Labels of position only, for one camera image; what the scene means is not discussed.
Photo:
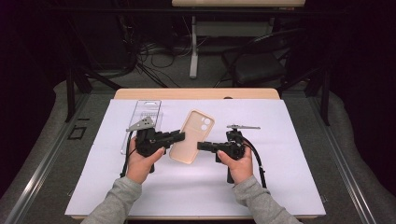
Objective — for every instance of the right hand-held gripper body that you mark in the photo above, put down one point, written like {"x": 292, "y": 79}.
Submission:
{"x": 235, "y": 146}

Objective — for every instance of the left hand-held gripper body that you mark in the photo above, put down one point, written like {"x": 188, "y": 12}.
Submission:
{"x": 149, "y": 141}

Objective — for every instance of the beige phone case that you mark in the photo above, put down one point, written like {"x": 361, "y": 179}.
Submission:
{"x": 193, "y": 137}

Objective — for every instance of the clear plastic packaging tray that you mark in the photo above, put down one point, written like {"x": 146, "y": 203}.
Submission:
{"x": 149, "y": 107}

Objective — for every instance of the person's right hand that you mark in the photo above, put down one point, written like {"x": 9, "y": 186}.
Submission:
{"x": 241, "y": 169}

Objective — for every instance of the person's left hand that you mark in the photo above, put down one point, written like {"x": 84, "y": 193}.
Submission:
{"x": 140, "y": 166}

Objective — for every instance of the wooden table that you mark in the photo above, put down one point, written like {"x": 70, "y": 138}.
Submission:
{"x": 193, "y": 93}

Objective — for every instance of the white table cover sheet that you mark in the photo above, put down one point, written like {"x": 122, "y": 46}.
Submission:
{"x": 280, "y": 171}

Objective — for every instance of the short black tape strip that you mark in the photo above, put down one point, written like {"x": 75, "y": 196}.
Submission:
{"x": 83, "y": 118}

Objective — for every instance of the white-legged desk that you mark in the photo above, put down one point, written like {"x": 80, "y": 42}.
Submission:
{"x": 194, "y": 56}

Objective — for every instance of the black folding chair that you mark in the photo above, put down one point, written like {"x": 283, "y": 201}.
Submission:
{"x": 258, "y": 68}

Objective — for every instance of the black metal stand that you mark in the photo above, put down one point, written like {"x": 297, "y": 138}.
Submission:
{"x": 70, "y": 93}
{"x": 325, "y": 99}

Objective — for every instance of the aluminium floor rail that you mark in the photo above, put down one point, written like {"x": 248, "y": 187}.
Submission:
{"x": 46, "y": 158}
{"x": 339, "y": 161}

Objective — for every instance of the black horizontal frame bar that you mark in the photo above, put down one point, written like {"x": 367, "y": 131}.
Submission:
{"x": 124, "y": 10}

